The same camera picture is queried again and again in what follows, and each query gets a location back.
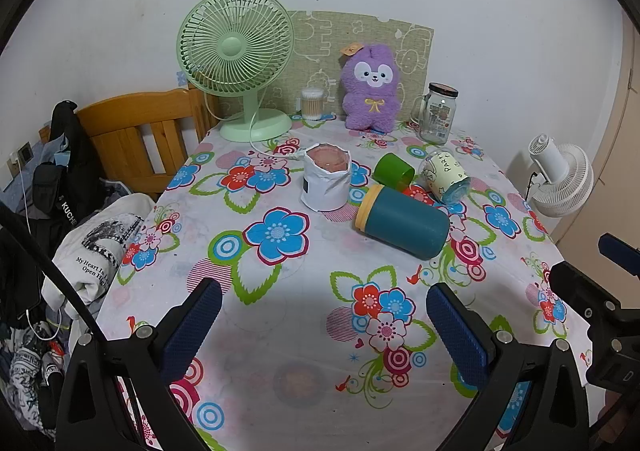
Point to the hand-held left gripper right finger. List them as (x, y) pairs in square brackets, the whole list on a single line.
[(457, 333)]

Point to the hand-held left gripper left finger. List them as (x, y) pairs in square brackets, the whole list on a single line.
[(192, 331)]

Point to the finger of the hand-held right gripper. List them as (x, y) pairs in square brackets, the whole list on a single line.
[(620, 253), (575, 291)]

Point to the teal cup with yellow rim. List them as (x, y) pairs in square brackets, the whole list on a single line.
[(407, 226)]

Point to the printed glass cup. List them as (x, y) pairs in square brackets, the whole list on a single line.
[(445, 176)]

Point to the green plastic cup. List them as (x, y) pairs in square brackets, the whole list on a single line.
[(392, 170)]

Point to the white fan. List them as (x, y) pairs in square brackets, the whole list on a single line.
[(562, 181)]

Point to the wooden door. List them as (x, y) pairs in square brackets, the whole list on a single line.
[(617, 141)]

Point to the floral tablecloth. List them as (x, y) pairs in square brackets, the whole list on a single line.
[(300, 291)]

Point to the white printed shirt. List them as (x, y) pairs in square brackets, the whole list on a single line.
[(100, 241)]

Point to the pile of printed clothes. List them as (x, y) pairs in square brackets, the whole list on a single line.
[(30, 376)]

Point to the black jacket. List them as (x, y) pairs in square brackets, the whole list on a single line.
[(67, 181)]

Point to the white paper-wrapped pot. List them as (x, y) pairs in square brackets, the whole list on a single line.
[(325, 183)]

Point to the wooden chair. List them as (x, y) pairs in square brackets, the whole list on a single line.
[(125, 131)]

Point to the glass jar mug with lid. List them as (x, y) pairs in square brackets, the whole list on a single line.
[(437, 116)]

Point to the blue denim cloth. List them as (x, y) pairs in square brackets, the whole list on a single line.
[(56, 151)]

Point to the purple plush toy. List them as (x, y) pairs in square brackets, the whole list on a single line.
[(371, 98)]

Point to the cotton swab container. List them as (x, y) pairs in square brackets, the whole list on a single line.
[(312, 105)]

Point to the green desk fan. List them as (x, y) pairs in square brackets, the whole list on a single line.
[(235, 46)]

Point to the green patterned mat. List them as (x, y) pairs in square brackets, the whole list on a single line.
[(320, 46)]

